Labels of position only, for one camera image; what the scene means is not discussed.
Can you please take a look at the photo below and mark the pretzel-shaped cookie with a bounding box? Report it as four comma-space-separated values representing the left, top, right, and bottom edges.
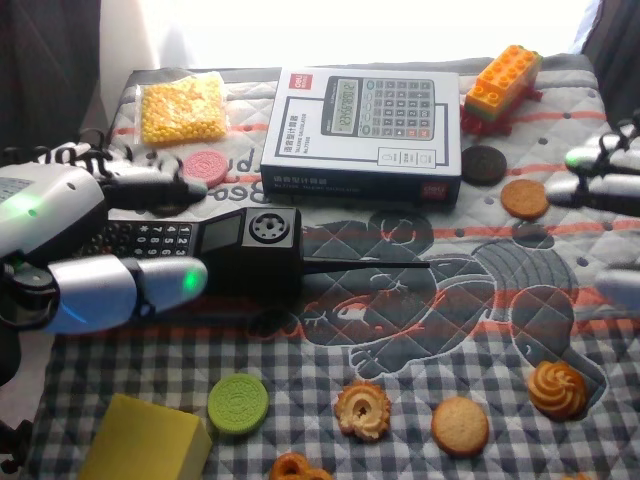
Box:
268, 452, 334, 480

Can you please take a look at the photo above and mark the orange and red brick toy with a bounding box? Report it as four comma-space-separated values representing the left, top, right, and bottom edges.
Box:
459, 44, 545, 136

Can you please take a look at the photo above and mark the yellow block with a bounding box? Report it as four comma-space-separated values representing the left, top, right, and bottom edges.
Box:
74, 393, 214, 480

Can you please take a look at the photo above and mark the ring-shaped butter cookie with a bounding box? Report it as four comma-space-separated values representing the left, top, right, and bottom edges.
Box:
333, 379, 392, 442

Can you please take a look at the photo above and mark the swirl butter cookie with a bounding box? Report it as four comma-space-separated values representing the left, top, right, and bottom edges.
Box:
527, 360, 590, 420

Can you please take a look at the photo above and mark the pink sandwich cookie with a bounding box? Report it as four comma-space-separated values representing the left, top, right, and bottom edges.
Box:
180, 149, 229, 190

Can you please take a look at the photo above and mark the dark curtain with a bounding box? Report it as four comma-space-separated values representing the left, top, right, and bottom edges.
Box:
0, 0, 104, 151
579, 0, 640, 131

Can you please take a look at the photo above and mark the grey quilt with bear print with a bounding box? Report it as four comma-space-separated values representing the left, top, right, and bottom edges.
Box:
24, 54, 640, 480

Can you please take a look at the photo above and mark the calculator box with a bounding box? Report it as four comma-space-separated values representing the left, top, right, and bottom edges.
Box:
259, 66, 462, 206

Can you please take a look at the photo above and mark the large black toy phone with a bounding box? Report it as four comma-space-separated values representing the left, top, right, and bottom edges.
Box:
79, 207, 431, 301

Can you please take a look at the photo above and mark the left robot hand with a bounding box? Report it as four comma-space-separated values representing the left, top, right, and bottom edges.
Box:
0, 142, 209, 336

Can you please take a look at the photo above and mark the green sandwich cookie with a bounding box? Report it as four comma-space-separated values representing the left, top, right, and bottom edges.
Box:
207, 372, 270, 435

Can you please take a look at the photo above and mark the bag of yellow beads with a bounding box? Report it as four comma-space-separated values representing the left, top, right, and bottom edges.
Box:
134, 72, 229, 147

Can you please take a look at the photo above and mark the round tan biscuit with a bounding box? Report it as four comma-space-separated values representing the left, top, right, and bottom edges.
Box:
500, 178, 549, 221
430, 396, 490, 457

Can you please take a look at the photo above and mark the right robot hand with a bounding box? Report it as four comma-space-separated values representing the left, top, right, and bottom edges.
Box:
543, 112, 640, 317

